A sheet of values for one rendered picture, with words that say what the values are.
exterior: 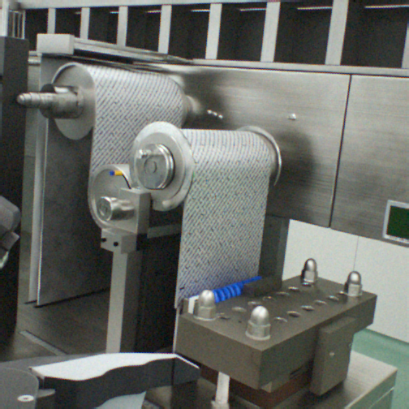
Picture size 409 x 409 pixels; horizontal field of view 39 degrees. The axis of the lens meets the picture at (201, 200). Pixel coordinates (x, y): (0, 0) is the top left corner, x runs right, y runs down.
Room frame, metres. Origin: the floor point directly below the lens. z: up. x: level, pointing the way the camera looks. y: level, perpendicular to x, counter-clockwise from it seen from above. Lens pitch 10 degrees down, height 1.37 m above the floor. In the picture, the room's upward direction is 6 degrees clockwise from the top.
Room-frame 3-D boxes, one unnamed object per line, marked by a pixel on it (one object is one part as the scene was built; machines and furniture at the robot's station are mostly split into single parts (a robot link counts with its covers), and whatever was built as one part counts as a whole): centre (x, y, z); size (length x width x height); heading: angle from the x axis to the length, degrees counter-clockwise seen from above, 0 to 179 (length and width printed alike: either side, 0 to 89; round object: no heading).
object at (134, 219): (0.94, 0.12, 1.05); 0.06 x 0.05 x 0.31; 141
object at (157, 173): (0.94, 0.08, 1.25); 0.07 x 0.02 x 0.07; 51
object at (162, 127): (0.95, 0.07, 1.25); 0.15 x 0.01 x 0.15; 51
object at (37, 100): (1.05, 0.32, 1.34); 0.06 x 0.03 x 0.03; 141
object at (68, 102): (1.09, 0.28, 1.34); 0.06 x 0.06 x 0.06; 51
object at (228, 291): (0.99, -0.07, 1.03); 0.21 x 0.04 x 0.03; 141
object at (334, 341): (0.92, -0.25, 0.97); 0.10 x 0.03 x 0.11; 141
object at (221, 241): (1.01, -0.05, 1.11); 0.23 x 0.01 x 0.18; 141
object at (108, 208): (0.91, 0.15, 1.18); 0.04 x 0.02 x 0.04; 51
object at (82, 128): (1.21, 0.18, 1.34); 0.25 x 0.14 x 0.14; 141
